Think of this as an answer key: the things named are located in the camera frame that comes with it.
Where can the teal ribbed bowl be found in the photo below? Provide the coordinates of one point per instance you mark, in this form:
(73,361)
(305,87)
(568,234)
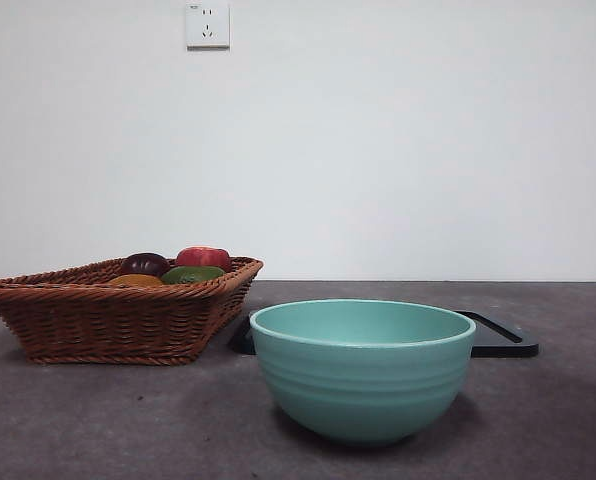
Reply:
(363,390)

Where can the brown kiwi fruit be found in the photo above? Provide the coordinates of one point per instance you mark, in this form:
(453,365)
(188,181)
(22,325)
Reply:
(135,280)

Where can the red peach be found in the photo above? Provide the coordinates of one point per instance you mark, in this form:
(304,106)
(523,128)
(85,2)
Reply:
(203,257)

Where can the green avocado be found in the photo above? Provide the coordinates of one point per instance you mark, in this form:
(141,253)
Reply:
(190,275)

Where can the dark purple plum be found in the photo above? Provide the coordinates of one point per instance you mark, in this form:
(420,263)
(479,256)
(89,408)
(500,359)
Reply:
(143,264)

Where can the brown wicker basket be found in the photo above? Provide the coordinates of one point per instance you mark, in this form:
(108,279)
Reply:
(108,320)

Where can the black rectangular tray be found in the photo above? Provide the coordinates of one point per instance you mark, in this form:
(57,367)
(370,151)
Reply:
(503,345)

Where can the white wall socket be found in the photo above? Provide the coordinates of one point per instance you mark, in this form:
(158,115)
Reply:
(208,25)

